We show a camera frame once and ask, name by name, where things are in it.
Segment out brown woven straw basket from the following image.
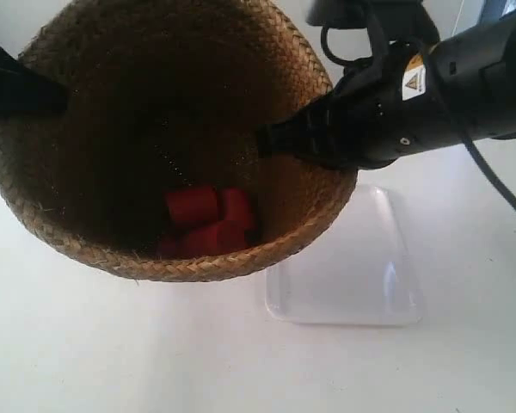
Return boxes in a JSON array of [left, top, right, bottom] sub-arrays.
[[0, 1, 357, 282]]

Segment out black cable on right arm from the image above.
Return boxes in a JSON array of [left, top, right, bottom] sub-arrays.
[[320, 0, 516, 229]]

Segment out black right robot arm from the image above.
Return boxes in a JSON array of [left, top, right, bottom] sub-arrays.
[[256, 1, 516, 170]]

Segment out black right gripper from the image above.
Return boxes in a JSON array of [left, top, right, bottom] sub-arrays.
[[255, 40, 443, 170]]

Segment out red cylinder bottom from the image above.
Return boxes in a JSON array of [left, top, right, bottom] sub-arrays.
[[179, 220, 248, 258]]

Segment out white rectangular plastic tray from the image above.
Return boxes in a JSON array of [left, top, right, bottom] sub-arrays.
[[265, 185, 423, 327]]

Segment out red cylinder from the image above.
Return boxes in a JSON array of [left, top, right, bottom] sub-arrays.
[[164, 186, 220, 229], [179, 220, 248, 258], [219, 188, 256, 231]]

